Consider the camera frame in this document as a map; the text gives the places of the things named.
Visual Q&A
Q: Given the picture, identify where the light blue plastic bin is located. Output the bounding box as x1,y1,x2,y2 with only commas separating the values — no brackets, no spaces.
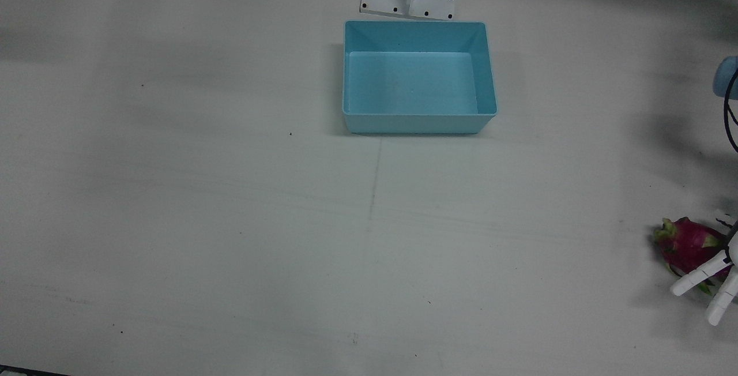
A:
342,20,498,135

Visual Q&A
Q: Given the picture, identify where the black cable loop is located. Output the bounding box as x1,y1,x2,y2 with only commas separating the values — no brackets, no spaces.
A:
722,67,738,153

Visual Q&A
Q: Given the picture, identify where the left white dexterous robot hand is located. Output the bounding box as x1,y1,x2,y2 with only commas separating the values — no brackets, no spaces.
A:
670,217,738,326

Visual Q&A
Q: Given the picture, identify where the pink dragon fruit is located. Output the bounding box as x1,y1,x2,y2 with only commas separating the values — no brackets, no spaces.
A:
653,217,733,295

